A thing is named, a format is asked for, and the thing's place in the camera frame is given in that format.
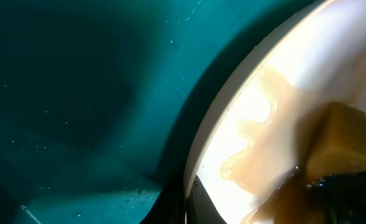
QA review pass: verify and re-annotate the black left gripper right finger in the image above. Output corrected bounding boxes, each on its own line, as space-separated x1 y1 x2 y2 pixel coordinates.
187 176 226 224

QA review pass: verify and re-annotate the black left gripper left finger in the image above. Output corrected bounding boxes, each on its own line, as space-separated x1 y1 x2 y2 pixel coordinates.
140 177 185 224

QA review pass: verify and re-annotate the pink white plate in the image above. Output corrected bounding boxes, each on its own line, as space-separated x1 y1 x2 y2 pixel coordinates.
183 0 366 223

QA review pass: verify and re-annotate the green yellow sponge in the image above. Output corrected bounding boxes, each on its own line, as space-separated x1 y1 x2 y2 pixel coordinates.
257 101 366 224

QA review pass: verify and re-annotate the teal plastic tray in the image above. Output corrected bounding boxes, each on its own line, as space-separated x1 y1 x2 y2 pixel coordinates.
0 0 309 223

